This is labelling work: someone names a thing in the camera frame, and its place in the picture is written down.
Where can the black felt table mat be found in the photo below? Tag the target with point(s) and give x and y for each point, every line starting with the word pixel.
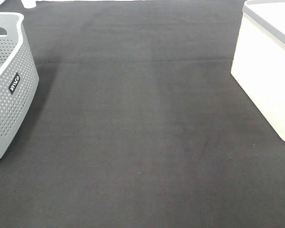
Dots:
pixel 138 123

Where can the cream plastic storage box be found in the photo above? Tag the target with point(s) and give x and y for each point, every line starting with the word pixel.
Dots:
pixel 259 59

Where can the grey perforated plastic basket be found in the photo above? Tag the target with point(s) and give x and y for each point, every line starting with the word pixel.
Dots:
pixel 18 77

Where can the white cylindrical object at back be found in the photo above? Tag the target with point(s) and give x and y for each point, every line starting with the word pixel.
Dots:
pixel 29 4

